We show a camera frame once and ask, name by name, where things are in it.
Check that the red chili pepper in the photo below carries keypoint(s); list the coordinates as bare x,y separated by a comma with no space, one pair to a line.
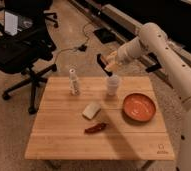
96,128

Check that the black floor plate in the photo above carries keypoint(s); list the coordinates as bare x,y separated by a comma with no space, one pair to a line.
104,35

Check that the black power adapter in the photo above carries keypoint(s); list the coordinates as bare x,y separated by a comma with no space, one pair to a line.
82,48

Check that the clear spice bottle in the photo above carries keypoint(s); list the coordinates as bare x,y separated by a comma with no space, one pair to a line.
74,82

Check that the white paper on chair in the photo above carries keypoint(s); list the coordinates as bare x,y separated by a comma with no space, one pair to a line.
10,23

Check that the wooden low table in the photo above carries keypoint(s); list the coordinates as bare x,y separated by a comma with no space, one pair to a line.
58,131

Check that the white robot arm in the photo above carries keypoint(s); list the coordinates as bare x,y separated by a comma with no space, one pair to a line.
184,155

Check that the black office chair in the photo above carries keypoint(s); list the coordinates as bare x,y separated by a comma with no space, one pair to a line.
31,41

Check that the orange black gripper body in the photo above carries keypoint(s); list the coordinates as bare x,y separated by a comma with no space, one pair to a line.
108,63

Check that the long grey metal rail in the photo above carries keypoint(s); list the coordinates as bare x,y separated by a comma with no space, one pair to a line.
122,20

